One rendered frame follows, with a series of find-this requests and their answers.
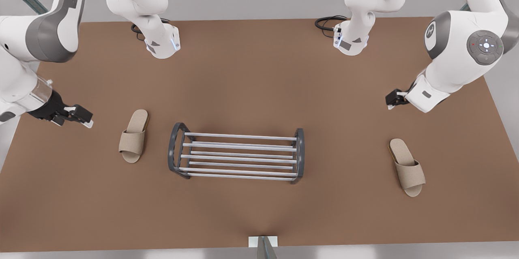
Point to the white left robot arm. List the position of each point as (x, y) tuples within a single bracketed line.
[(462, 48)]

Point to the beige right slipper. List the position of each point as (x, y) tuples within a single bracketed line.
[(134, 139)]

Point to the beige left slipper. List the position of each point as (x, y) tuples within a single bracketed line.
[(408, 172)]

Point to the beige slipper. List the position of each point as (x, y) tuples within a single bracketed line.
[(134, 139), (408, 172)]

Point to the grey metal shoe rack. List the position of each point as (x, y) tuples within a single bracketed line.
[(239, 157)]

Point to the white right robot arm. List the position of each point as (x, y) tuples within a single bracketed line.
[(48, 28)]

